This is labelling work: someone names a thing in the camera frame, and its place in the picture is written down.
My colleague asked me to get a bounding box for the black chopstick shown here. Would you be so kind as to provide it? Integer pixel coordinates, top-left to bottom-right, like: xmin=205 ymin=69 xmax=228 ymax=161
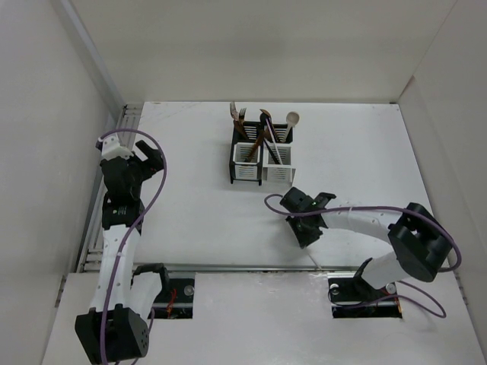
xmin=266 ymin=118 xmax=279 ymax=143
xmin=263 ymin=138 xmax=280 ymax=164

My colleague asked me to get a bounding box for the black spoon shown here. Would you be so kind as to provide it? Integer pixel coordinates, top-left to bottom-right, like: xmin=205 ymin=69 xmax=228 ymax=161
xmin=259 ymin=113 xmax=268 ymax=131

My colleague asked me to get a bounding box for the copper fork long handle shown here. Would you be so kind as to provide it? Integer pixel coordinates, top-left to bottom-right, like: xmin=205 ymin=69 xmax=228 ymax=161
xmin=229 ymin=101 xmax=239 ymax=120

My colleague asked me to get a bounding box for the silver fork green handle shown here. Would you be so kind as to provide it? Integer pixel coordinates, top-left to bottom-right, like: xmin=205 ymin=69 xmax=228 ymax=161
xmin=238 ymin=107 xmax=247 ymax=125

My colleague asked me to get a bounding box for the dark brown fork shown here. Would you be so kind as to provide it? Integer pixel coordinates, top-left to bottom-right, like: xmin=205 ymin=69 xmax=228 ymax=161
xmin=233 ymin=119 xmax=247 ymax=139

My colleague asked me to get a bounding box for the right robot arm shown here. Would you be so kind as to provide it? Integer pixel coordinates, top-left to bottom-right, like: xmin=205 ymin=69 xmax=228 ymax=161
xmin=279 ymin=187 xmax=454 ymax=301

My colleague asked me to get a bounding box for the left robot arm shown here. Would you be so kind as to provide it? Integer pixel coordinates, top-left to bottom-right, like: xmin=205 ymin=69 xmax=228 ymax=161
xmin=75 ymin=135 xmax=170 ymax=364

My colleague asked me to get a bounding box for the white utensil container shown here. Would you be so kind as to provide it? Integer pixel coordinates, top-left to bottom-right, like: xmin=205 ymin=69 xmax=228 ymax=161
xmin=263 ymin=124 xmax=296 ymax=186

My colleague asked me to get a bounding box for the black utensil container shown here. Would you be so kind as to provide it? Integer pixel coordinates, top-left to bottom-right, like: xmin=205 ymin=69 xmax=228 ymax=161
xmin=229 ymin=121 xmax=263 ymax=186

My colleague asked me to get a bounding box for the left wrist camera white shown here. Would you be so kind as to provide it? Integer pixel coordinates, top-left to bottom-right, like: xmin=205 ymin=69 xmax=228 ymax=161
xmin=96 ymin=134 xmax=134 ymax=160

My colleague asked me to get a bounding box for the aluminium rail left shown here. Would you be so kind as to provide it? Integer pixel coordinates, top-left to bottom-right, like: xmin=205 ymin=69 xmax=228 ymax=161
xmin=74 ymin=104 xmax=143 ymax=273

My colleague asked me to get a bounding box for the aluminium rail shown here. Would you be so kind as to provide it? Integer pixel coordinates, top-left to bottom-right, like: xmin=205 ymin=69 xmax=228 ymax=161
xmin=74 ymin=104 xmax=143 ymax=273
xmin=166 ymin=264 xmax=358 ymax=274

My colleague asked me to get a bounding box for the aluminium rail front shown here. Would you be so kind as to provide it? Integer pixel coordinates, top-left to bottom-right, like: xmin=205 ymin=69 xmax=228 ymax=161
xmin=166 ymin=264 xmax=358 ymax=274

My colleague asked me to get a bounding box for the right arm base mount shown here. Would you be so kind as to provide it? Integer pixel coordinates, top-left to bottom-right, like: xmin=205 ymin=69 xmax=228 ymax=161
xmin=328 ymin=275 xmax=403 ymax=319

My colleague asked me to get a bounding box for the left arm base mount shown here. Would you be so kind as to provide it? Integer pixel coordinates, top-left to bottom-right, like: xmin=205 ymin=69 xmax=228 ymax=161
xmin=129 ymin=265 xmax=196 ymax=319

